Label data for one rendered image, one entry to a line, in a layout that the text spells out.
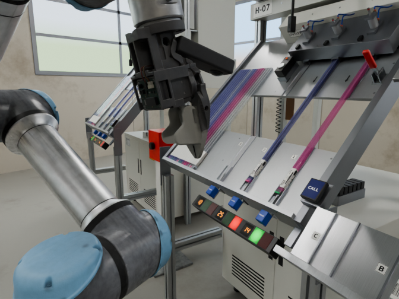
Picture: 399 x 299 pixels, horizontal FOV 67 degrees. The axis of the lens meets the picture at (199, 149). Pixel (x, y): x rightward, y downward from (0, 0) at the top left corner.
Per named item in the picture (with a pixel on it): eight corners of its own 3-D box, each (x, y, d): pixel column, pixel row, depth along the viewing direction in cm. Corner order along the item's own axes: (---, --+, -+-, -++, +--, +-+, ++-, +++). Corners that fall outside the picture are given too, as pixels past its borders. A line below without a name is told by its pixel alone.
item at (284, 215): (304, 233, 69) (290, 217, 66) (173, 168, 124) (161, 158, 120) (307, 228, 70) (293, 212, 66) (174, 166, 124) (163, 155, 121)
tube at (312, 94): (250, 184, 83) (249, 182, 82) (247, 183, 84) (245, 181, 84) (341, 58, 95) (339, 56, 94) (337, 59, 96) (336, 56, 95)
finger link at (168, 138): (164, 165, 50) (151, 111, 48) (192, 153, 53) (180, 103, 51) (175, 168, 48) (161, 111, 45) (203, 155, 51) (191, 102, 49)
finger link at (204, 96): (188, 131, 49) (176, 78, 47) (196, 128, 50) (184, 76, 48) (206, 131, 45) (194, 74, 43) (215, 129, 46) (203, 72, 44)
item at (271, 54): (380, 111, 78) (374, 98, 75) (227, 101, 133) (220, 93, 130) (434, 27, 86) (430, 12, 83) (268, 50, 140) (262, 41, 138)
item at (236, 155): (302, 223, 68) (296, 216, 67) (171, 162, 123) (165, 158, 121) (343, 159, 73) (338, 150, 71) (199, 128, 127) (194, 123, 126)
